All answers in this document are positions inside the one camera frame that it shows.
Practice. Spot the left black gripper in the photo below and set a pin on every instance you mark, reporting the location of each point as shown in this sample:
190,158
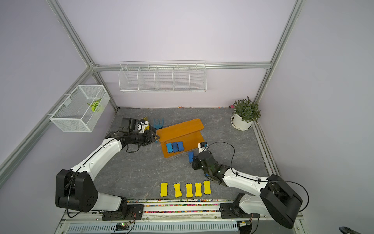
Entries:
149,138

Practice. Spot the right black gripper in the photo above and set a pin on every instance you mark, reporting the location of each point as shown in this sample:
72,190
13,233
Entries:
195,163

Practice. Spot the yellow eraser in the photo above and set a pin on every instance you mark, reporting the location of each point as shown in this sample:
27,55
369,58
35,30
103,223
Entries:
198,189
189,190
163,189
207,187
177,189

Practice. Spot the orange wooden two-tier shelf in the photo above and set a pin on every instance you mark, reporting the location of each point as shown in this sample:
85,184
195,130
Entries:
188,132

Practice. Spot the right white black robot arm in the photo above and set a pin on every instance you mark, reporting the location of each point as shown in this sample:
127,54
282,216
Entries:
261,195

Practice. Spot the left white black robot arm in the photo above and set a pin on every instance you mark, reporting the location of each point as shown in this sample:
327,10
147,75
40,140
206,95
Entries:
75,188

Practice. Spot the blue garden hand rake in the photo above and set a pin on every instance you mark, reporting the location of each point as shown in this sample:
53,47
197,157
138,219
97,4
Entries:
158,123

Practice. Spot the green item in basket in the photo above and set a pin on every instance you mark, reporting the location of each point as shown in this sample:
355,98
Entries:
95,106

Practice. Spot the potted green plant white pot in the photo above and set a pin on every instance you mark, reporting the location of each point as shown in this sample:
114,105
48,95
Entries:
245,112

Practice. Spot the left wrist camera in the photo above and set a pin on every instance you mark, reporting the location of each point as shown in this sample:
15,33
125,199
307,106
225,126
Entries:
143,126

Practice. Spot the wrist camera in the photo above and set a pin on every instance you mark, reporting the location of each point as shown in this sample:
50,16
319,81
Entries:
202,146
143,126

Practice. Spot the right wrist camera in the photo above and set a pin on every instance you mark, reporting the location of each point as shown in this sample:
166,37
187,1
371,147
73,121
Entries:
202,146

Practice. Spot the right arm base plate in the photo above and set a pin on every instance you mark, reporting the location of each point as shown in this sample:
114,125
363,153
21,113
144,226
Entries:
232,211

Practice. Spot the aluminium rail frame front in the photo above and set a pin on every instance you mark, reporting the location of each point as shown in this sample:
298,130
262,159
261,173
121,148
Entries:
165,210

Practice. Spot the white wire wall shelf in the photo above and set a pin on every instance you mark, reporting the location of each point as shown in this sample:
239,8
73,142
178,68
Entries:
162,76

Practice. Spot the white vented cable duct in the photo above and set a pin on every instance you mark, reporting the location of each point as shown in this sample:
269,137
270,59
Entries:
154,227

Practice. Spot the white mesh wall basket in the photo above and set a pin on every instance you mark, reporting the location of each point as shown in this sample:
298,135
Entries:
74,114

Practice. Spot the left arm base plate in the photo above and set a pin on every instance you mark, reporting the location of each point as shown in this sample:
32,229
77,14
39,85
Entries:
127,212

